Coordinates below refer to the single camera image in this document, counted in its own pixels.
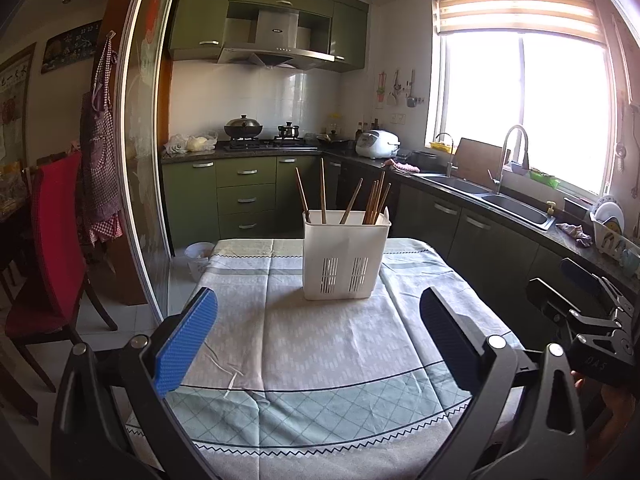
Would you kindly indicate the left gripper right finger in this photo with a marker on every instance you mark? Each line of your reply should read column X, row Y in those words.
column 485, row 368

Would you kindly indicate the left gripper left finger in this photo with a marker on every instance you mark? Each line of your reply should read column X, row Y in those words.
column 155, row 366

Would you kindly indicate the green kitchen cabinets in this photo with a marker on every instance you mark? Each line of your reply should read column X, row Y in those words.
column 458, row 105

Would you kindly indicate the kitchen sink faucet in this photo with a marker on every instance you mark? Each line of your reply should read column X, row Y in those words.
column 519, row 154

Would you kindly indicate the steel kitchen sink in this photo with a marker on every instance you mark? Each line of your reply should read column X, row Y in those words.
column 504, row 203

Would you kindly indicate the person's right hand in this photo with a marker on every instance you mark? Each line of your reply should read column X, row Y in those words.
column 612, row 428

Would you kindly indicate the dish rack with plates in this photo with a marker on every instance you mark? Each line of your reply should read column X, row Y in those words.
column 608, row 221

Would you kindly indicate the red chair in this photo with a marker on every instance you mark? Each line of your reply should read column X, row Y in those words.
column 47, row 306

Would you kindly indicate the grey green patterned tablecloth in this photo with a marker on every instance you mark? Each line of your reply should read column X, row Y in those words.
column 287, row 388

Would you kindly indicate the checkered apron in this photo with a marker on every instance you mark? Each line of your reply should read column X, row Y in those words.
column 100, row 187

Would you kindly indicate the white plastic utensil basket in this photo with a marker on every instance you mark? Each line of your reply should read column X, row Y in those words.
column 342, row 260

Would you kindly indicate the wooden cutting board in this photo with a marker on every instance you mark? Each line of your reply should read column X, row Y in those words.
column 477, row 162

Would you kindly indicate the light wooden chopstick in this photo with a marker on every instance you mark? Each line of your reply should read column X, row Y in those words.
column 302, row 196
column 351, row 202
column 323, row 190

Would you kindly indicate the white plastic bag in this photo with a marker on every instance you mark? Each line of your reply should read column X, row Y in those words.
column 179, row 145

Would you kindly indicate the pink cloth on counter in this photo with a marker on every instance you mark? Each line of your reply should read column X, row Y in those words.
column 401, row 167

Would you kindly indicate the white rice cooker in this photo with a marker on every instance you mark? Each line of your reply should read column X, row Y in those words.
column 377, row 144

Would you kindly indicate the black wok with lid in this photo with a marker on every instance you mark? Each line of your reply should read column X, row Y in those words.
column 243, row 128

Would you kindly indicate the small black pot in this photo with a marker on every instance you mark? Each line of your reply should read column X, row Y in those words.
column 288, row 131

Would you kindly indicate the glass sliding door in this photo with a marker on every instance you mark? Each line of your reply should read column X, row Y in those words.
column 136, row 88

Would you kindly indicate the window blind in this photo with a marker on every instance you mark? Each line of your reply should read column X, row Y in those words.
column 578, row 19

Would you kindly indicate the range hood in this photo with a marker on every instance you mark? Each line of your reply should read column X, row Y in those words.
column 272, row 37

